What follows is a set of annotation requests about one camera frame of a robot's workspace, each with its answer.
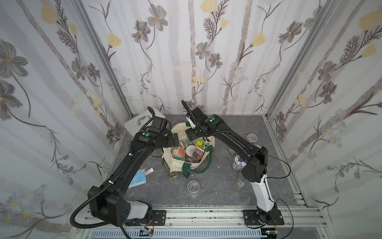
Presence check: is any cream canvas tote bag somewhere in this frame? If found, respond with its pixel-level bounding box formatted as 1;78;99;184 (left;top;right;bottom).
162;122;215;180

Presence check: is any large strawberry label jar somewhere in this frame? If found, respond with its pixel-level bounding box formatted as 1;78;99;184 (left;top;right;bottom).
228;148;237;155

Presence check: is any purple flower lid jar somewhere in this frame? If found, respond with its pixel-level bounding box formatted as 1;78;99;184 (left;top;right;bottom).
232;155;247;171

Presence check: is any clear lid green seed cup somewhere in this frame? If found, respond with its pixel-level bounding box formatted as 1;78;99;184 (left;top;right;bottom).
247;133;258;143

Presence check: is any purple label metal can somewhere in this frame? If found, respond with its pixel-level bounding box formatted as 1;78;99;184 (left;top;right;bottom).
235;172;250;189

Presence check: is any white lid seed jar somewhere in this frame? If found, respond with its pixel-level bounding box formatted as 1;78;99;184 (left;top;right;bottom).
185;145;197;158

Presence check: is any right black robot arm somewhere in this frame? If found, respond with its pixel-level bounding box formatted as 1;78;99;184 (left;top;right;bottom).
185;106;278;224

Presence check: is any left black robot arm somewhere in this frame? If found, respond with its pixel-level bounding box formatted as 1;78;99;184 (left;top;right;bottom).
88;116;179;228

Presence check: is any yellow green seed cup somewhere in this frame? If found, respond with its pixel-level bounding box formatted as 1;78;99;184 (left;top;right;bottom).
194;138;209;149

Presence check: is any teal label seed cup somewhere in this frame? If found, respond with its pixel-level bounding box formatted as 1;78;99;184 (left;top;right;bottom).
179;139;192;149

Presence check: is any red label seed jar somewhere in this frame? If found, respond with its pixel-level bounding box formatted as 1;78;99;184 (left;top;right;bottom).
171;146;186;161

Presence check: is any red flower seed cup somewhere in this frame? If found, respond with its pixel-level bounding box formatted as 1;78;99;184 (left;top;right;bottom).
193;147;205;160

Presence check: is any silver first aid case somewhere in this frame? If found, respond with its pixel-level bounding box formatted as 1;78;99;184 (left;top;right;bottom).
123;110;152;137

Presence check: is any blue face mask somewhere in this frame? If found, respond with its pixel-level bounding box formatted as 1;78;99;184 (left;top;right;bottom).
128;169;147;189

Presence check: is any black corrugated cable conduit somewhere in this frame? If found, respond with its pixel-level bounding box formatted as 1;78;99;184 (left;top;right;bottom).
69;155;132;230

